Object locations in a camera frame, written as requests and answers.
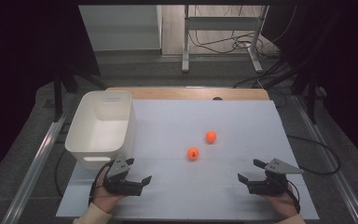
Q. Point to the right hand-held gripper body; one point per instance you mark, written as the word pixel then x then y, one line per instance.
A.
pixel 273 183

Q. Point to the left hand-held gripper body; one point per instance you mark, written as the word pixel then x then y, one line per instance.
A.
pixel 119 168

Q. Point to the white plastic bin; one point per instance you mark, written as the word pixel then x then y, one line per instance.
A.
pixel 99 133

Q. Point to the plain orange ball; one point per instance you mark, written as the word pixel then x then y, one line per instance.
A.
pixel 211 137

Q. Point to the orange ball with dark mark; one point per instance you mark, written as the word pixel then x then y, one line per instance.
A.
pixel 193 153

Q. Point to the person's right hand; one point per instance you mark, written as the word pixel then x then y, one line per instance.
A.
pixel 284 203

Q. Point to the person's left hand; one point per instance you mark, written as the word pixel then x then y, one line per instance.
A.
pixel 105 199

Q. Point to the white table mat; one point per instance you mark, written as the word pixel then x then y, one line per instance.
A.
pixel 223 124

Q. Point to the dark table grommet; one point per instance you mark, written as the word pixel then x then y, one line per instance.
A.
pixel 217 98

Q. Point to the black stand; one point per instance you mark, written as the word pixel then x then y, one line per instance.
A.
pixel 311 96
pixel 58 93

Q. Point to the wooden table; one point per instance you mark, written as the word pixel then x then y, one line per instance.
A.
pixel 183 93

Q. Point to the white cabinet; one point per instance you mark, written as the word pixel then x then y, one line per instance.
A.
pixel 121 28

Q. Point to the dark curtain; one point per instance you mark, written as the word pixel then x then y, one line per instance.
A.
pixel 18 62
pixel 348 62

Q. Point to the metal floor rail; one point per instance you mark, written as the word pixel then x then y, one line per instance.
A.
pixel 332 168
pixel 34 168

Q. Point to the white metal stand frame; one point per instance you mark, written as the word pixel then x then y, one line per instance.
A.
pixel 220 23

